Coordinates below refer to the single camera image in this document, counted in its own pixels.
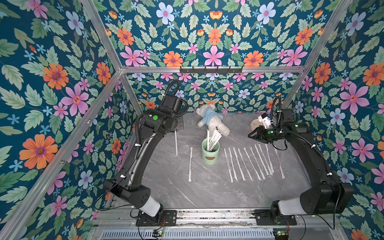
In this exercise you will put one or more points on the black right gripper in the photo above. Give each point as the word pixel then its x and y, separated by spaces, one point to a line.
pixel 262 135

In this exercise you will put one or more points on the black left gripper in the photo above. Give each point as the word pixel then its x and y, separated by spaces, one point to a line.
pixel 180 123

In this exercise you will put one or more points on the twelfth white straw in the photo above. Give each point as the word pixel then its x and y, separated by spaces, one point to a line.
pixel 176 144

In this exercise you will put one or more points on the green metal straw cup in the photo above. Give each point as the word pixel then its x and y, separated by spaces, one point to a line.
pixel 210 158

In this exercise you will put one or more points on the eleventh white straw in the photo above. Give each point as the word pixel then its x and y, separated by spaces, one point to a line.
pixel 190 165

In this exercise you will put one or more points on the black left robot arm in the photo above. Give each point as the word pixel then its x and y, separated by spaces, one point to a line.
pixel 150 129

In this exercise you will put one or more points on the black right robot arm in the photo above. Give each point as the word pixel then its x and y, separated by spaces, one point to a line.
pixel 328 194

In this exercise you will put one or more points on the bundle of wrapped straws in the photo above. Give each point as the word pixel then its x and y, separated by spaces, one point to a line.
pixel 213 140

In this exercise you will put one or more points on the beige round alarm clock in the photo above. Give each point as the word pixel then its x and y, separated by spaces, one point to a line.
pixel 255 124

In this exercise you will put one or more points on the white teddy bear blue shirt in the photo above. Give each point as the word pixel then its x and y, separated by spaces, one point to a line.
pixel 212 120

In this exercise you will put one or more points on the black wall hook rail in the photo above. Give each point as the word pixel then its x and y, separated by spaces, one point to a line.
pixel 210 70

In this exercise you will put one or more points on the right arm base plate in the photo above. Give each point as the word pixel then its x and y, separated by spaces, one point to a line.
pixel 267 218

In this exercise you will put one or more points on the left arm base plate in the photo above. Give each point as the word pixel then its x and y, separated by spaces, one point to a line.
pixel 165 218

